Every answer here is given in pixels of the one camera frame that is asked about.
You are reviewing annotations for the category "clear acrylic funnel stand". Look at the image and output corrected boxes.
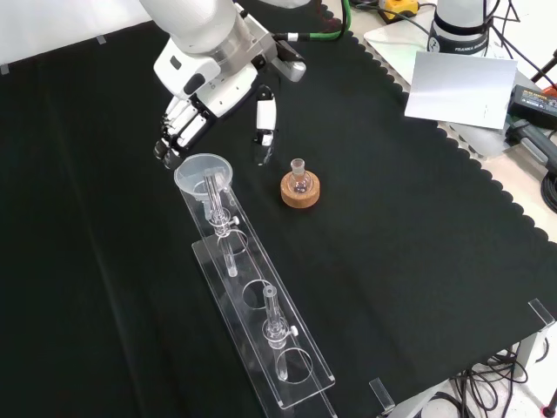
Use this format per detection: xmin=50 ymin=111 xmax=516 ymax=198
xmin=173 ymin=170 xmax=339 ymax=418

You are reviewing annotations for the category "clear round-bottom glass flask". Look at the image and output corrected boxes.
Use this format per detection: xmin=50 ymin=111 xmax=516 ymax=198
xmin=289 ymin=158 xmax=312 ymax=195

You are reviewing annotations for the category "pale board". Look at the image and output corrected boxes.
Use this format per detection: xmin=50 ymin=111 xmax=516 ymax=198
xmin=362 ymin=20 xmax=517 ymax=160

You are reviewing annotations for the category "silver metal plate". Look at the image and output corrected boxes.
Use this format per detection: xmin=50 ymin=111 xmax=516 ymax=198
xmin=404 ymin=51 xmax=520 ymax=131

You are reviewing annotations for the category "yellow stop button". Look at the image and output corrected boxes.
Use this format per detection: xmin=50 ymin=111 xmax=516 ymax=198
xmin=377 ymin=0 xmax=419 ymax=22

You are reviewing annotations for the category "black bench cloth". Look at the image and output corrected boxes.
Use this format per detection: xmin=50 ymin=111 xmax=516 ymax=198
xmin=0 ymin=0 xmax=557 ymax=418

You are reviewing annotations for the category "cork ring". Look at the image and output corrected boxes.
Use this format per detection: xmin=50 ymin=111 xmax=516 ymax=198
xmin=280 ymin=172 xmax=322 ymax=211

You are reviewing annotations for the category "grey cable plug block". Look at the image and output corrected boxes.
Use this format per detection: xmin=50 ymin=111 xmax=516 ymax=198
xmin=505 ymin=118 xmax=557 ymax=169

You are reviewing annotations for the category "black power adapter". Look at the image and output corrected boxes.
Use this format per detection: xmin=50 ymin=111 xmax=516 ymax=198
xmin=507 ymin=84 xmax=557 ymax=128

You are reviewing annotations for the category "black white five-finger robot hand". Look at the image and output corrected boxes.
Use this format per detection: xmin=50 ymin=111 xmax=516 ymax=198
xmin=151 ymin=44 xmax=279 ymax=172

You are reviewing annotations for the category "black floor cable bundle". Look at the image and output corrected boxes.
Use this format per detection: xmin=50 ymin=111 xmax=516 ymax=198
xmin=428 ymin=337 xmax=557 ymax=418

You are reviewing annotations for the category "green cable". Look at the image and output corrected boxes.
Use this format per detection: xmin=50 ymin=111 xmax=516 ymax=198
xmin=285 ymin=0 xmax=354 ymax=43

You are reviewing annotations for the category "translucent plastic funnel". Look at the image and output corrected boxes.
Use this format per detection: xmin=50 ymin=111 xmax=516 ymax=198
xmin=173 ymin=152 xmax=235 ymax=221

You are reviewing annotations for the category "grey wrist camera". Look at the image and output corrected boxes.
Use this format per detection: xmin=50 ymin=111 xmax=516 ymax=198
xmin=270 ymin=37 xmax=307 ymax=84

